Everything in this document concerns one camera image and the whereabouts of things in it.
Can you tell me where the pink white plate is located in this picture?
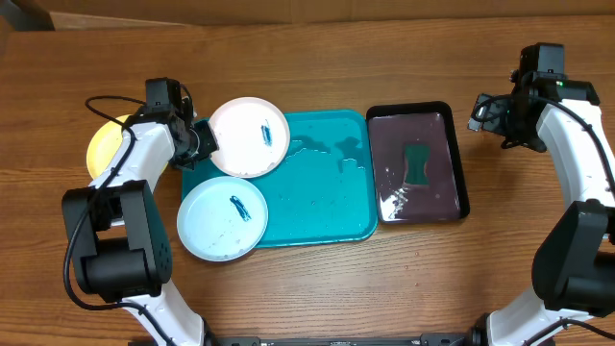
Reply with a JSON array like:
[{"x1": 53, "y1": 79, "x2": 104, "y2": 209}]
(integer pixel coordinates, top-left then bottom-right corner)
[{"x1": 208, "y1": 97, "x2": 290, "y2": 179}]

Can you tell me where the yellow plate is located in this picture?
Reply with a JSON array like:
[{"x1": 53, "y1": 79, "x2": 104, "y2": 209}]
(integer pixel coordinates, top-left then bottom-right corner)
[{"x1": 86, "y1": 122, "x2": 174, "y2": 188}]

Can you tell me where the green sponge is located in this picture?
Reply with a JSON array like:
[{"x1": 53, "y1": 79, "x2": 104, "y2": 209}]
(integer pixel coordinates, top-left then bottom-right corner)
[{"x1": 404, "y1": 144, "x2": 431, "y2": 185}]

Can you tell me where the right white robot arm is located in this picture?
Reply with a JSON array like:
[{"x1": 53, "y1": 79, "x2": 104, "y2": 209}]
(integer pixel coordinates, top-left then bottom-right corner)
[{"x1": 464, "y1": 42, "x2": 614, "y2": 345}]

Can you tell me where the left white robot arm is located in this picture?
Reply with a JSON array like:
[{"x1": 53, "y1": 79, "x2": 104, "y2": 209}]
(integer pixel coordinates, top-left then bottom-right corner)
[{"x1": 61, "y1": 78, "x2": 218, "y2": 345}]

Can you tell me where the black rectangular tray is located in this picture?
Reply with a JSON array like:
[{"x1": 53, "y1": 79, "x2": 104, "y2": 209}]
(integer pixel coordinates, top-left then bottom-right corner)
[{"x1": 366, "y1": 101, "x2": 470, "y2": 224}]

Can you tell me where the teal plastic tray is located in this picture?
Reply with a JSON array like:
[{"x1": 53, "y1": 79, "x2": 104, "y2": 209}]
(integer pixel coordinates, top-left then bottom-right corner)
[{"x1": 182, "y1": 110, "x2": 378, "y2": 248}]

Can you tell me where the light blue plate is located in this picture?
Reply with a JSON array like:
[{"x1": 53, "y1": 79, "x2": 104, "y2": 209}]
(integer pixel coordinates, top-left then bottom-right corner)
[{"x1": 177, "y1": 176, "x2": 268, "y2": 262}]

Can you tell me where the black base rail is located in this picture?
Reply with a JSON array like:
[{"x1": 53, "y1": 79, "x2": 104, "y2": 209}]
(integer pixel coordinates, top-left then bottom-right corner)
[{"x1": 203, "y1": 330, "x2": 488, "y2": 346}]

